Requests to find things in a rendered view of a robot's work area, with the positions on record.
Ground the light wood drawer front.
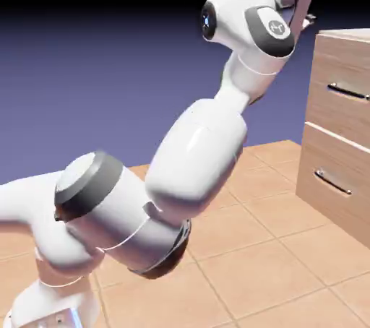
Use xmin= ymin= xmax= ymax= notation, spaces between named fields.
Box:
xmin=304 ymin=33 xmax=370 ymax=150
xmin=295 ymin=121 xmax=370 ymax=249

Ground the light wood cabinet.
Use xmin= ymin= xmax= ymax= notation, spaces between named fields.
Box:
xmin=295 ymin=27 xmax=370 ymax=249

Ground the curved metal drawer handle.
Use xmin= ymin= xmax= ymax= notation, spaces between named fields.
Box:
xmin=327 ymin=82 xmax=370 ymax=101
xmin=314 ymin=168 xmax=353 ymax=196

